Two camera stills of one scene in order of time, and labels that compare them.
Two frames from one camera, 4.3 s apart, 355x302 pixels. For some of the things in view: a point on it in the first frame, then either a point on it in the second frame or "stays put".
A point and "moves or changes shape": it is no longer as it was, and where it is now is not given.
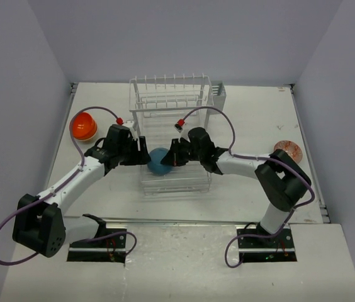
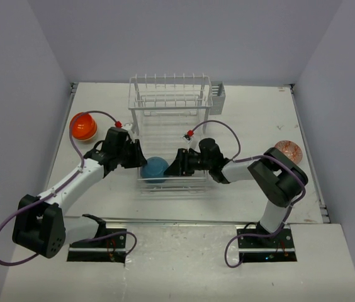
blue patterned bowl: [292, 148] stays put
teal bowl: [154, 165] moves or changes shape
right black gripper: [174, 157] -> [180, 165]
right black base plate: [259, 249] stays put
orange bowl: [84, 127] stays put
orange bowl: [84, 129] stays put
